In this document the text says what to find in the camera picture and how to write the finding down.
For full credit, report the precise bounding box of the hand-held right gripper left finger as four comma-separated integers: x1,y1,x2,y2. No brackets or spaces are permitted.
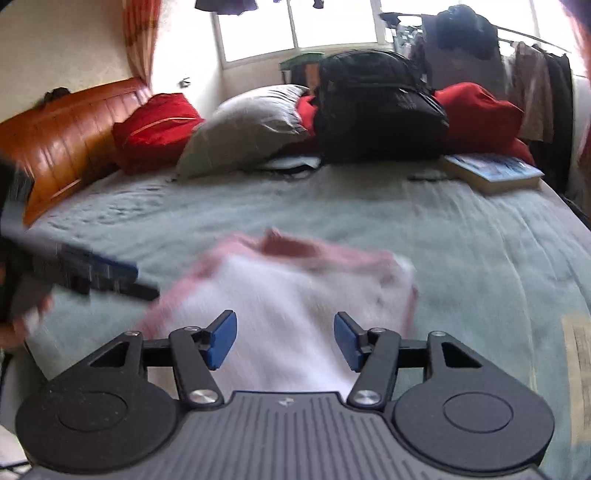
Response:
90,310,238,409

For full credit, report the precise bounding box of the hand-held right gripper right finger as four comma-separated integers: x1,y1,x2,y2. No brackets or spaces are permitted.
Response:
333,311,483,409

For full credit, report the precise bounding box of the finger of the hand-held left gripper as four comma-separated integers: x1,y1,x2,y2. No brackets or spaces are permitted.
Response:
87,276,161,302
55,244,140,282

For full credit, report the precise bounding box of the pink and white sweater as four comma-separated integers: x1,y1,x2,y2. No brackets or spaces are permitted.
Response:
141,227,419,398

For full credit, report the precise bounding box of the row of hanging clothes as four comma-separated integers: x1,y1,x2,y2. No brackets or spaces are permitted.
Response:
194,0,329,16

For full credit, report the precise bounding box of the floor clothes rack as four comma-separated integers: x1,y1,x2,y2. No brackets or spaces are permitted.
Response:
379,7,574,145

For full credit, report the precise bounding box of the person's left hand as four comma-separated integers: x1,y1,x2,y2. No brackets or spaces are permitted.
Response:
0,294,55,350

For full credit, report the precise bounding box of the wooden headboard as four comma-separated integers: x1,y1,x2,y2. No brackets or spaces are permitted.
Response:
0,78,154,228

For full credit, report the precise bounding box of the green checked bed blanket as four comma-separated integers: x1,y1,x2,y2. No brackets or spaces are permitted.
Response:
9,157,591,480

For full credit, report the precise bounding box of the red pillow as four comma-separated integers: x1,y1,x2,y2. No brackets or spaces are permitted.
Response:
112,93,206,176

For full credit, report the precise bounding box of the pale blue cloth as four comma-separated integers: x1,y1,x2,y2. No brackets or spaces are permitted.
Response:
261,156,322,171

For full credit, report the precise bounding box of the grey pillow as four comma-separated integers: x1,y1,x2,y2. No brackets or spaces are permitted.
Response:
176,84,311,182

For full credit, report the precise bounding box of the blue cover book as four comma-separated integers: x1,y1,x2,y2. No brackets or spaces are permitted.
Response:
441,154,546,196

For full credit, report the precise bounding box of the patterned orange curtain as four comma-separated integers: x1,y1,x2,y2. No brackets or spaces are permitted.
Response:
122,0,163,92

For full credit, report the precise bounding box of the black backpack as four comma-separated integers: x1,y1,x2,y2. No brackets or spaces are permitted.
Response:
259,50,450,175

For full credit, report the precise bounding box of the red folded quilt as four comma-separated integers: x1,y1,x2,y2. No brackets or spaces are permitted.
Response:
295,82,537,168

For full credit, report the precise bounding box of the orange cloth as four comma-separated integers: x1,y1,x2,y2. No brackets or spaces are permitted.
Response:
291,62,322,87

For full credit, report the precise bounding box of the green box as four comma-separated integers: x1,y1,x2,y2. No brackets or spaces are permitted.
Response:
279,52,325,71

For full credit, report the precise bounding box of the window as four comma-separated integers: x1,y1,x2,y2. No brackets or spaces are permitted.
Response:
212,0,574,71

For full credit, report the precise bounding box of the black jacket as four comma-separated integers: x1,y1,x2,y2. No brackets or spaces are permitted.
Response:
434,6,498,62

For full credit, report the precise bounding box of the pink orange curtain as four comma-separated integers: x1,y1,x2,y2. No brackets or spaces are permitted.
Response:
570,14,591,154

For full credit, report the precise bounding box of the wooden bed side rail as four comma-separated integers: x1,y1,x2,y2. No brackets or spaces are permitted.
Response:
558,193,591,223

